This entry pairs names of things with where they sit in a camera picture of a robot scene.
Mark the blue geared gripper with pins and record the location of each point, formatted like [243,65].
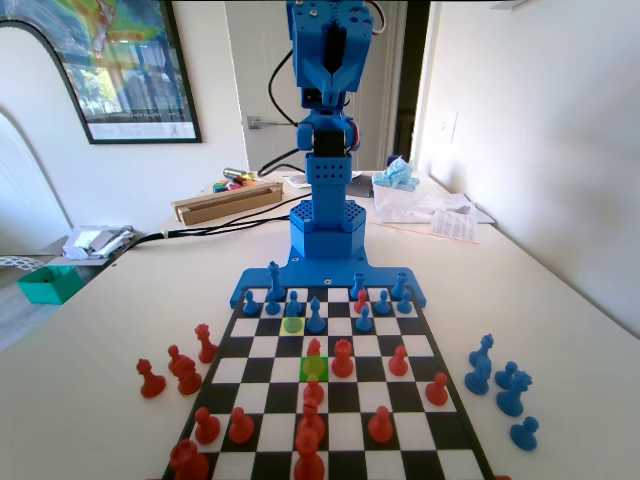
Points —
[332,75]

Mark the red chess knight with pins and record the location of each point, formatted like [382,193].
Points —
[313,365]
[189,380]

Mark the blue chess king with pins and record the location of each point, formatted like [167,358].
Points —
[274,280]

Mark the blue chess pawn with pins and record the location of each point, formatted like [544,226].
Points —
[404,305]
[524,435]
[363,322]
[382,305]
[250,305]
[506,375]
[293,298]

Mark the red chess queen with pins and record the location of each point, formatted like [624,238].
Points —
[205,347]

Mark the red chess rook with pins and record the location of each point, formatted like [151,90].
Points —
[342,362]
[187,462]

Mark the blue chess queen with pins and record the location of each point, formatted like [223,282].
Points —
[486,347]

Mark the red chess bishop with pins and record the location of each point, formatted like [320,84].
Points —
[311,422]

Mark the red chess king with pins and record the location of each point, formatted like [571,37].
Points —
[309,460]

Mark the white door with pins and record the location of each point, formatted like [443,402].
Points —
[250,60]

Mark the small white paper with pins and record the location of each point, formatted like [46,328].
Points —
[297,181]

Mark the metallic yellow green tube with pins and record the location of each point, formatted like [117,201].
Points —
[240,174]

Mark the black framed poster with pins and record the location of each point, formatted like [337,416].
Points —
[140,75]

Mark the grey booklet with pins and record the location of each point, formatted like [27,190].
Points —
[361,186]

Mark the blue white crumpled packet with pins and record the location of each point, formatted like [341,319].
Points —
[397,175]

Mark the colourful marker set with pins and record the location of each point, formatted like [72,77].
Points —
[230,186]

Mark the clear plastic bag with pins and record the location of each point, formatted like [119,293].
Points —
[400,205]

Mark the long cardboard box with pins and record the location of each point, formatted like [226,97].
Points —
[225,207]

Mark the white paper stack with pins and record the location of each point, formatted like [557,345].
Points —
[465,202]

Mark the printed paper sheet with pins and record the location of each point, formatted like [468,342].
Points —
[455,225]

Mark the white arched panel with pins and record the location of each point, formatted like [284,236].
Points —
[30,75]

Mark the blue pawn right centre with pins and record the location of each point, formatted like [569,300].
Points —
[314,320]

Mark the white grey packaging pile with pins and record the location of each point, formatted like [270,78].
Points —
[95,240]

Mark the black white chessboard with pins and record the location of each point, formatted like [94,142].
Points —
[370,346]

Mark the green plastic box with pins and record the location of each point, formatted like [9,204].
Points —
[47,287]

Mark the white dotted basket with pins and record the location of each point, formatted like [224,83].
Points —
[20,261]

